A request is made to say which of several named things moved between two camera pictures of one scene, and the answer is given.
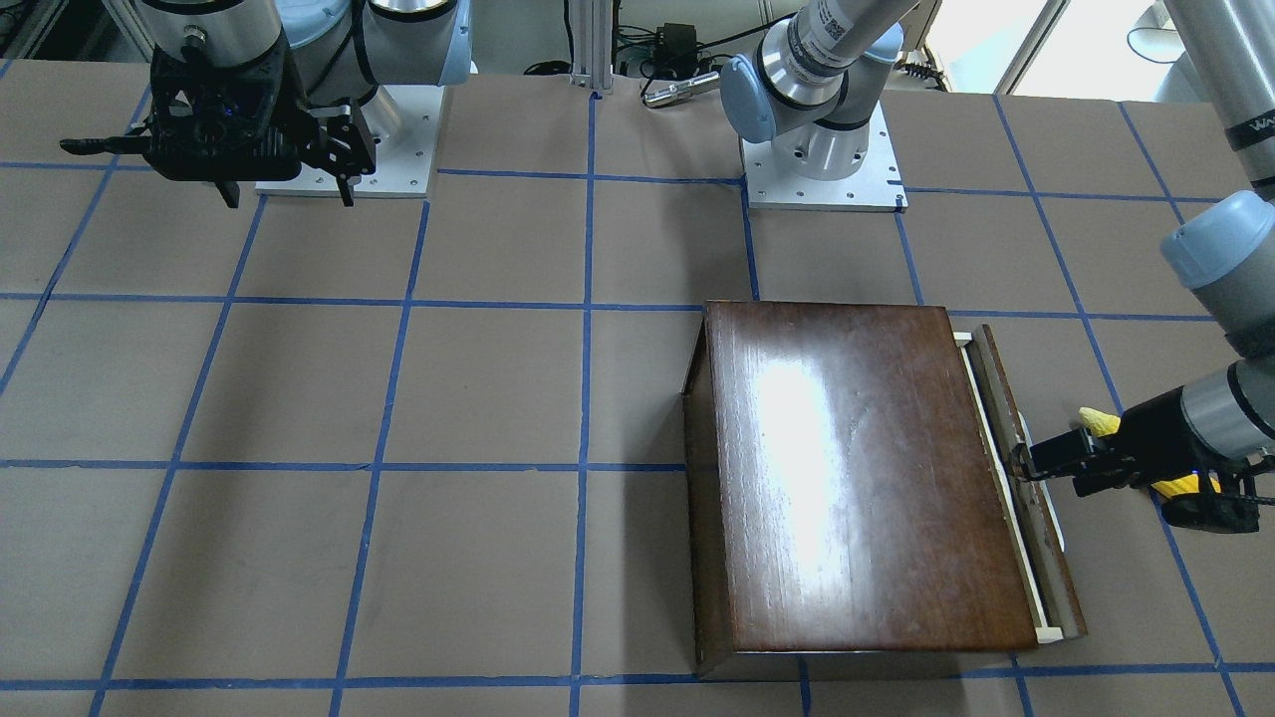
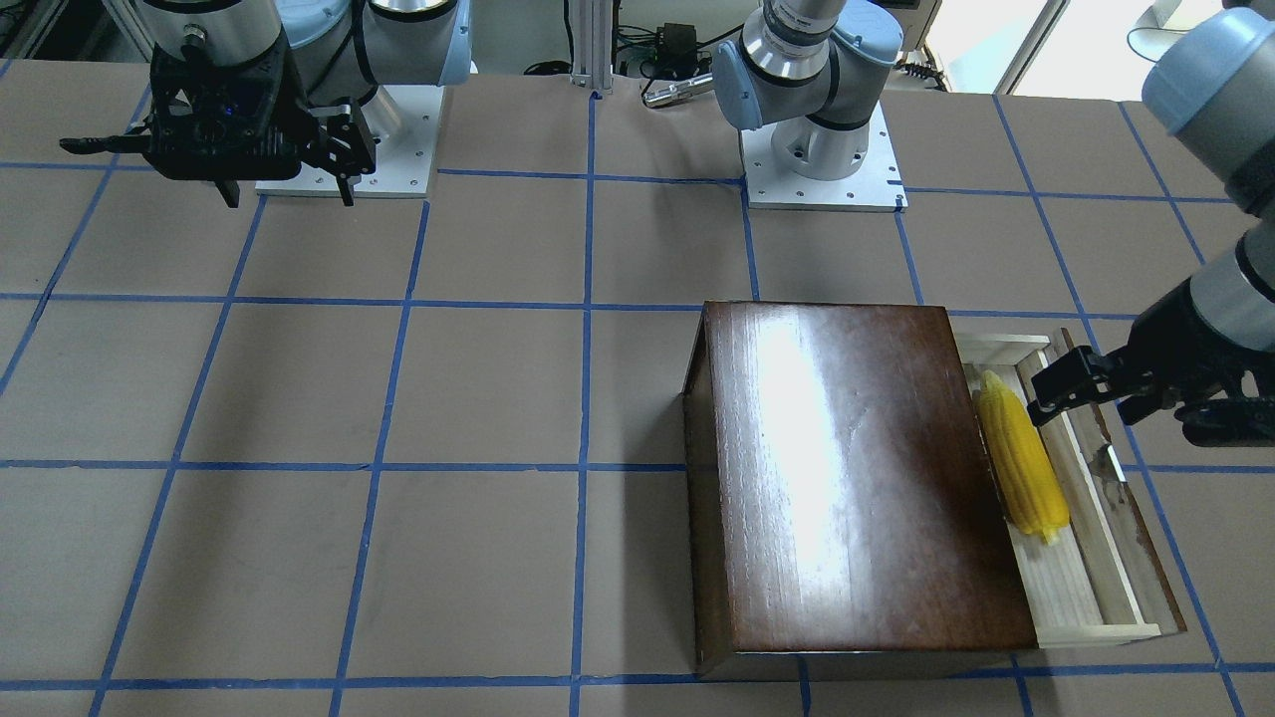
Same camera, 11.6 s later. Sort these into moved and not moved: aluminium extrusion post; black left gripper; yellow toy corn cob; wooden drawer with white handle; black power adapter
Moved: black left gripper; yellow toy corn cob; wooden drawer with white handle
Not moved: aluminium extrusion post; black power adapter
